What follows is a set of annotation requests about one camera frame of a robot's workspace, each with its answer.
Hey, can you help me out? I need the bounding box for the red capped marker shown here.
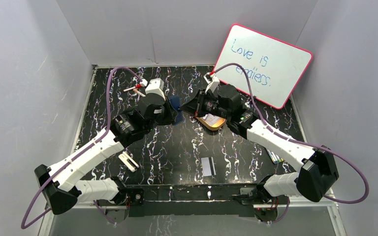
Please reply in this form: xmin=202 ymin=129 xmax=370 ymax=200
xmin=123 ymin=84 xmax=144 ymax=92

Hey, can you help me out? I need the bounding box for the orange capped marker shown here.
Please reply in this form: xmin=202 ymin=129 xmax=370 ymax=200
xmin=133 ymin=89 xmax=146 ymax=97

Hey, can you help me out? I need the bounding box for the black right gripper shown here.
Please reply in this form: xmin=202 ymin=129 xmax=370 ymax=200
xmin=180 ymin=89 xmax=230 ymax=120

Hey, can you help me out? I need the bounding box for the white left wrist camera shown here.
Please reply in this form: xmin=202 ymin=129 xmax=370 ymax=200
xmin=140 ymin=78 xmax=165 ymax=98

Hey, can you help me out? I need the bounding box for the blue leather card holder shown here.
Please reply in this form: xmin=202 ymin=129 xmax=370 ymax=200
xmin=168 ymin=95 xmax=184 ymax=126

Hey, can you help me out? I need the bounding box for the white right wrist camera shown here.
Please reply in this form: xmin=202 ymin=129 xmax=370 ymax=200
xmin=203 ymin=72 xmax=220 ymax=92

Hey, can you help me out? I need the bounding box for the silver credit card stack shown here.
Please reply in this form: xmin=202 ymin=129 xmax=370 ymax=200
xmin=202 ymin=114 xmax=221 ymax=126

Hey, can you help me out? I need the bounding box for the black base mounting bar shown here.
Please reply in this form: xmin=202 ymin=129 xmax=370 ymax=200
xmin=94 ymin=184 xmax=307 ymax=218

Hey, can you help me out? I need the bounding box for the coloured marker pen set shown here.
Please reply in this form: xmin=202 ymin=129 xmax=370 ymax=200
xmin=266 ymin=149 xmax=284 ymax=164

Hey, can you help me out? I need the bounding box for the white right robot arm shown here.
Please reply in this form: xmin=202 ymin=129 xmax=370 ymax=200
xmin=180 ymin=85 xmax=339 ymax=204

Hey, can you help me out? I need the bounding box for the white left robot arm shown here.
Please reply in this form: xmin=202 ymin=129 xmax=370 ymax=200
xmin=34 ymin=93 xmax=181 ymax=215

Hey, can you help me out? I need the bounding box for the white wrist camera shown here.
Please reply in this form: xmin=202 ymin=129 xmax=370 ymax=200
xmin=203 ymin=72 xmax=220 ymax=92
xmin=140 ymin=78 xmax=165 ymax=98

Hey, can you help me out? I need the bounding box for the yellow oval tray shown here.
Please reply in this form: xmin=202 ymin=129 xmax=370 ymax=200
xmin=196 ymin=114 xmax=226 ymax=131

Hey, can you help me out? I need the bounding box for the white magnetic stripe card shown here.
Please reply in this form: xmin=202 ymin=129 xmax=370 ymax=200
xmin=201 ymin=157 xmax=216 ymax=177

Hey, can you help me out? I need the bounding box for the pink framed whiteboard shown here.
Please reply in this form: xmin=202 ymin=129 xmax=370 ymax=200
xmin=214 ymin=24 xmax=313 ymax=109

